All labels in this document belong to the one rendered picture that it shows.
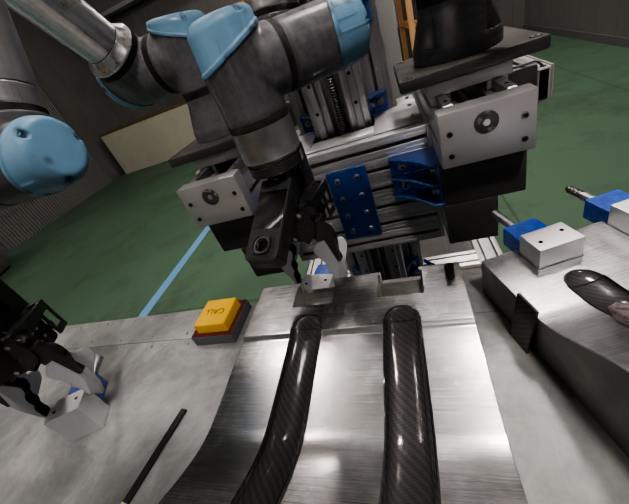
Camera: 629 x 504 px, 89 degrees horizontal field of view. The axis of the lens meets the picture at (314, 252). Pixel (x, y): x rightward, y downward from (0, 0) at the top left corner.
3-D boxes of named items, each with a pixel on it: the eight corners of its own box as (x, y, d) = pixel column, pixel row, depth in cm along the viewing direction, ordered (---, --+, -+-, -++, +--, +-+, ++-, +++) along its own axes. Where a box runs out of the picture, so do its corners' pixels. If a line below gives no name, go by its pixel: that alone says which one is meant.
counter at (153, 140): (146, 160, 781) (122, 124, 734) (236, 129, 702) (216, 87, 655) (125, 174, 717) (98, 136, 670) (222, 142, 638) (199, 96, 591)
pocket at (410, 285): (383, 292, 43) (377, 272, 41) (425, 288, 41) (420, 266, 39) (383, 319, 39) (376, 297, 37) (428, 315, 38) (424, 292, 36)
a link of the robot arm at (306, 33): (321, 0, 42) (246, 29, 40) (366, -27, 33) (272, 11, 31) (338, 65, 47) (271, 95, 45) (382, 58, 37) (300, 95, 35)
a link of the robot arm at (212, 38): (265, -11, 30) (180, 21, 29) (304, 108, 36) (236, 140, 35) (246, 7, 37) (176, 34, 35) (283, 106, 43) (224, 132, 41)
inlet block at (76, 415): (97, 372, 58) (75, 354, 55) (123, 360, 58) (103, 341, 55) (71, 442, 47) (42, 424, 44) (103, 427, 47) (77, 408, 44)
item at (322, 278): (332, 261, 61) (323, 239, 58) (357, 260, 59) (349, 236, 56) (309, 314, 52) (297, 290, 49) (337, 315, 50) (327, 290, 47)
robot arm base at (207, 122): (214, 129, 83) (194, 89, 78) (265, 111, 79) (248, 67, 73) (187, 149, 71) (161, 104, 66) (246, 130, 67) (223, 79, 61)
